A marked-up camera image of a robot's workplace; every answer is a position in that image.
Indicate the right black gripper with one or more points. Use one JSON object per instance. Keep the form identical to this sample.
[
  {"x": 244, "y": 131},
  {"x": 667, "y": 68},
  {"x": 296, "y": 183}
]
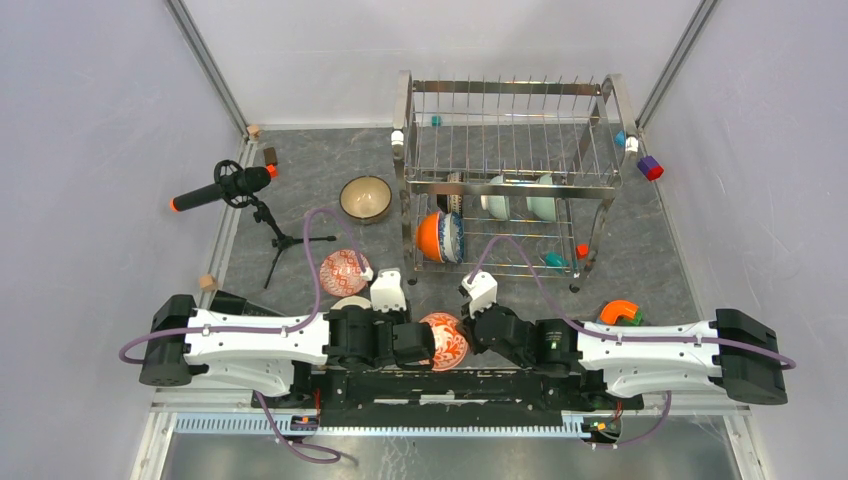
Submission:
[{"x": 467, "y": 323}]

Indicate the red white patterned bowl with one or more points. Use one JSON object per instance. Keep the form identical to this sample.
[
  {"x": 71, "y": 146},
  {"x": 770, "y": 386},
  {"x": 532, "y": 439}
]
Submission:
[{"x": 340, "y": 274}]

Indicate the blue white patterned bowl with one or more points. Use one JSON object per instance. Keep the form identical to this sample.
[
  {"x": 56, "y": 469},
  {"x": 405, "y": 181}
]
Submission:
[{"x": 453, "y": 244}]

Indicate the orange bowl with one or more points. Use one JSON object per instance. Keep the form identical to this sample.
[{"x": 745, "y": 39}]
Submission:
[{"x": 428, "y": 237}]

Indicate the steel dish rack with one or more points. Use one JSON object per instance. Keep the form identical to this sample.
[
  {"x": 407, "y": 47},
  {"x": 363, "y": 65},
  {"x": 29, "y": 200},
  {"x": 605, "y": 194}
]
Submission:
[{"x": 518, "y": 138}]

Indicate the brown beige bowl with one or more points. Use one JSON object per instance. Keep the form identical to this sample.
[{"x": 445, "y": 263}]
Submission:
[{"x": 366, "y": 199}]

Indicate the red floral bowl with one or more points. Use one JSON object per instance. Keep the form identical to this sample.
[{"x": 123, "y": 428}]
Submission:
[{"x": 451, "y": 346}]

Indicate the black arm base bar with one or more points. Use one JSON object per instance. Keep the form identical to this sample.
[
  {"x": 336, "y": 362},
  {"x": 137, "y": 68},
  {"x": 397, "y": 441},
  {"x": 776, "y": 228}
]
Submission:
[{"x": 457, "y": 398}]

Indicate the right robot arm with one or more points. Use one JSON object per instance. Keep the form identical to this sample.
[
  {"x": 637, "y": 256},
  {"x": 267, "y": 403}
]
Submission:
[{"x": 733, "y": 353}]

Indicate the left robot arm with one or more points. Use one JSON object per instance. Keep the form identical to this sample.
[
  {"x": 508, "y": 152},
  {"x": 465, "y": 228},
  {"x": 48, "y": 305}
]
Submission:
[{"x": 267, "y": 353}]

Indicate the teal block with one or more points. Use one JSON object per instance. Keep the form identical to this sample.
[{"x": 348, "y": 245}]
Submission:
[{"x": 556, "y": 261}]

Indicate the light green ribbed bowl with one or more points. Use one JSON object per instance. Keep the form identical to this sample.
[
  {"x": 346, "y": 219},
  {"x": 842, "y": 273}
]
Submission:
[{"x": 497, "y": 206}]

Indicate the small orange cube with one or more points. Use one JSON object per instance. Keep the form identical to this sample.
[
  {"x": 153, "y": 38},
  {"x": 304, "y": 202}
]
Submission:
[{"x": 582, "y": 251}]

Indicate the orange curved tube toy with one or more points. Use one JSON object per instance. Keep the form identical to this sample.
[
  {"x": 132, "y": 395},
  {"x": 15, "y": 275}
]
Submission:
[{"x": 621, "y": 313}]

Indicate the black patterned bowl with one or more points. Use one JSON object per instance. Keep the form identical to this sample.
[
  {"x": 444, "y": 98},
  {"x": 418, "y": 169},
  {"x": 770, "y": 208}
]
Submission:
[{"x": 454, "y": 201}]

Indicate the light green bowl front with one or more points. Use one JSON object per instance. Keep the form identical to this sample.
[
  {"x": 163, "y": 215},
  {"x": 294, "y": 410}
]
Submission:
[{"x": 543, "y": 208}]

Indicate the purple red block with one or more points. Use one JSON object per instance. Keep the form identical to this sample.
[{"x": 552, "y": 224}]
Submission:
[{"x": 650, "y": 168}]

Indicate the blue block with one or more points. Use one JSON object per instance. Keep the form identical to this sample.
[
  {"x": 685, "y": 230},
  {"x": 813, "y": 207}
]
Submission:
[{"x": 620, "y": 139}]

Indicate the brown block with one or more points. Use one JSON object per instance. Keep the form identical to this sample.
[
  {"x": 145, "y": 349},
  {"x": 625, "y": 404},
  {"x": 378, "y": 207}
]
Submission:
[{"x": 270, "y": 156}]

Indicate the black microphone on tripod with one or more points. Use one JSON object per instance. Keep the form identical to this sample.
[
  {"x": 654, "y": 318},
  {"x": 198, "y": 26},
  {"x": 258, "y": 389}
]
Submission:
[{"x": 237, "y": 187}]

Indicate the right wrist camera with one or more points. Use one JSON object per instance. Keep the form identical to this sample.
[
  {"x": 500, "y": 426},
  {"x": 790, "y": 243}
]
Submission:
[{"x": 480, "y": 292}]

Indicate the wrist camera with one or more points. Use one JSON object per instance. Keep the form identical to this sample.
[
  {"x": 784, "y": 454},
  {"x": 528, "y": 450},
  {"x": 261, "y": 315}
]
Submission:
[
  {"x": 386, "y": 292},
  {"x": 480, "y": 292}
]

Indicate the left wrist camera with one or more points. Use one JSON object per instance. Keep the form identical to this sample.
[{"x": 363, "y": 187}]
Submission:
[{"x": 386, "y": 292}]

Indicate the wooden cube left rail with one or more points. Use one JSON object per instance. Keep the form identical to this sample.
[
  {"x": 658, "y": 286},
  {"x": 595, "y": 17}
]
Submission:
[{"x": 208, "y": 283}]

